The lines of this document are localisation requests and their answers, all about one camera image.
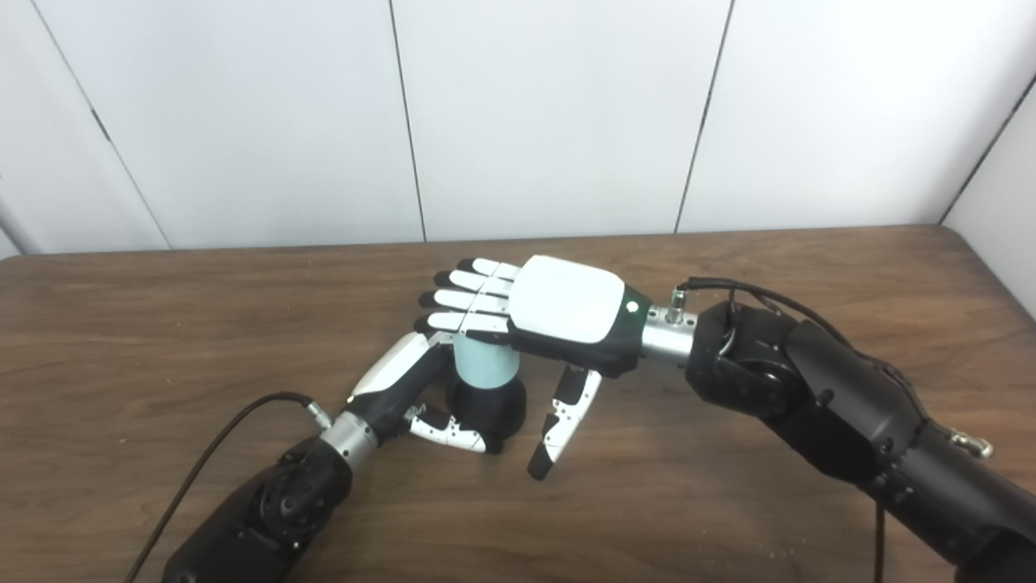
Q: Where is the light-blue short hose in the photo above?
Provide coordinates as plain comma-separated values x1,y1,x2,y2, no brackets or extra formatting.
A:
452,334,521,388

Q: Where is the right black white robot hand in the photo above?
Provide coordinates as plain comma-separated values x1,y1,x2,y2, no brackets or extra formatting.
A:
413,254,653,482

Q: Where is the white wall corner post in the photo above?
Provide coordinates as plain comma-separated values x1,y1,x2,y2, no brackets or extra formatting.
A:
0,198,37,257

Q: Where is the black funnel-shaped nozzle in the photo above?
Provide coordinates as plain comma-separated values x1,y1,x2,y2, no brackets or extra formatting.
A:
444,374,528,453

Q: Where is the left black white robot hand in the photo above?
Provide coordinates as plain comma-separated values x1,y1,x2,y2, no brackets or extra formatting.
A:
346,330,504,455

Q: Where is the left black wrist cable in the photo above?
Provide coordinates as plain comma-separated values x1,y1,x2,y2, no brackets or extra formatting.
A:
123,392,334,583

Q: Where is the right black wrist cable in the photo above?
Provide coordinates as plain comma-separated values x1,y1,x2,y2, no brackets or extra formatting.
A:
665,276,995,583

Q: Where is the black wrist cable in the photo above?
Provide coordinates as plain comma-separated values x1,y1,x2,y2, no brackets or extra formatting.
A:
123,392,334,583
665,276,995,583

